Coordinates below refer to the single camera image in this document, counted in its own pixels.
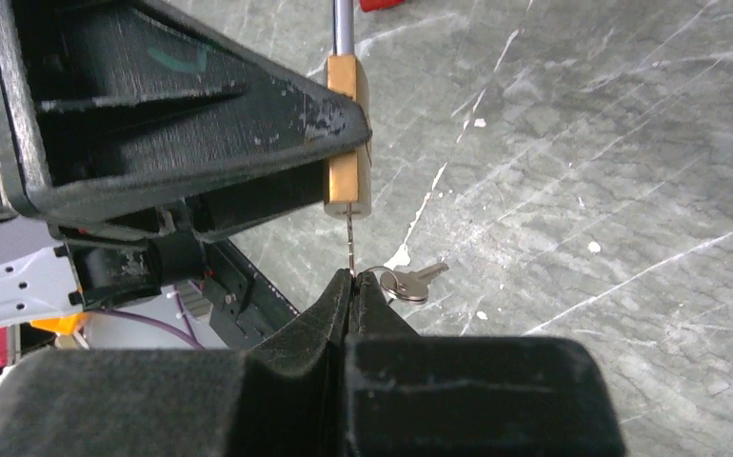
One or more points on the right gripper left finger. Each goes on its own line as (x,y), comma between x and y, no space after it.
(276,399)

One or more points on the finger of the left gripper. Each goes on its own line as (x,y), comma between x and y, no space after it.
(210,205)

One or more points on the padlock keys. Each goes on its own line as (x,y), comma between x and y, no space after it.
(407,286)

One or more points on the red cable lock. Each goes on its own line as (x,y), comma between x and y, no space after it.
(375,5)

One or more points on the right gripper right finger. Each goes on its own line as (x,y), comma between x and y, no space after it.
(406,394)

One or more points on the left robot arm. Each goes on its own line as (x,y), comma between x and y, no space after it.
(107,267)

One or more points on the brass padlock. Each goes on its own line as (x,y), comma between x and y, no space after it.
(347,179)

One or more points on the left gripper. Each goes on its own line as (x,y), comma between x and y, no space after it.
(101,101)

